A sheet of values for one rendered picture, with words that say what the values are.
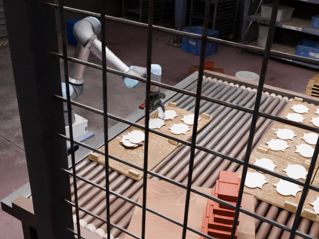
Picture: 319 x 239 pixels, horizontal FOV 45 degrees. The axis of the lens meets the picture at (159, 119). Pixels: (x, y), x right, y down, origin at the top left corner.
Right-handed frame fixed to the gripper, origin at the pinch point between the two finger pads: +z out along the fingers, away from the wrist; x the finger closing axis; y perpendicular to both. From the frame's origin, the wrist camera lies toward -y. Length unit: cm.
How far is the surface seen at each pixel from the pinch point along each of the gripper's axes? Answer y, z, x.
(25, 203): 99, 3, -4
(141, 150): 29.5, 5.3, 11.1
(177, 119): -14.6, 5.9, 7.9
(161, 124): -1.9, 4.7, 3.9
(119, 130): 16.7, 7.6, -15.5
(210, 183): 30, 7, 56
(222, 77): -100, 6, 0
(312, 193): 9, 5, 102
